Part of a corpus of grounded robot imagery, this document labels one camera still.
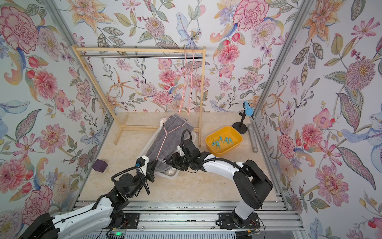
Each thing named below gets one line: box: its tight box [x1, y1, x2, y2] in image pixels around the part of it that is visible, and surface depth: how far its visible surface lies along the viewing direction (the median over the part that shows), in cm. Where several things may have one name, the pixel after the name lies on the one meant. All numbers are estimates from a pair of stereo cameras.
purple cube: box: [91, 158, 108, 173], surface depth 90 cm
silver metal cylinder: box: [247, 123, 259, 154], surface depth 106 cm
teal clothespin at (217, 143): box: [212, 139, 221, 149], surface depth 105 cm
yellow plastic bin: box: [204, 126, 243, 157], surface depth 106 cm
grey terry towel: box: [145, 113, 194, 173], surface depth 92 cm
